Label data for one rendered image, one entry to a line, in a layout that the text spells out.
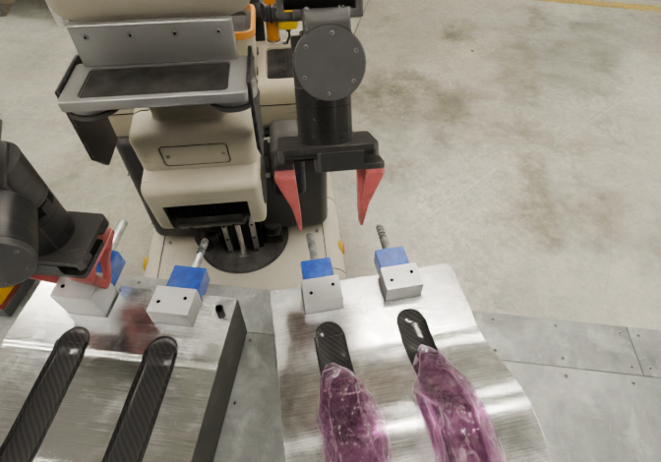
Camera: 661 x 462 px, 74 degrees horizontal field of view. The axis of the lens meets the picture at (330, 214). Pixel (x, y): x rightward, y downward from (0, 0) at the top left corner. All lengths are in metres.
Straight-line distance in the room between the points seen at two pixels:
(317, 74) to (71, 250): 0.31
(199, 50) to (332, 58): 0.36
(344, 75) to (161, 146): 0.54
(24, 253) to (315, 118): 0.27
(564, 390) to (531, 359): 0.05
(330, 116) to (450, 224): 1.46
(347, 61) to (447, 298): 0.37
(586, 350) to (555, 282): 1.12
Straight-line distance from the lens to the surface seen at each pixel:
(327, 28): 0.36
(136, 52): 0.72
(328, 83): 0.36
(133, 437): 0.55
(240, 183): 0.84
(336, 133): 0.44
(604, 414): 0.69
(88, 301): 0.58
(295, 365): 0.56
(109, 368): 0.58
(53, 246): 0.52
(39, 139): 2.62
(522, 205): 2.03
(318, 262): 0.61
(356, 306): 0.59
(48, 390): 0.61
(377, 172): 0.45
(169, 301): 0.56
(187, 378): 0.54
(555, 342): 0.70
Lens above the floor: 1.37
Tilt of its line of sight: 49 degrees down
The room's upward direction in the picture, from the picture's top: straight up
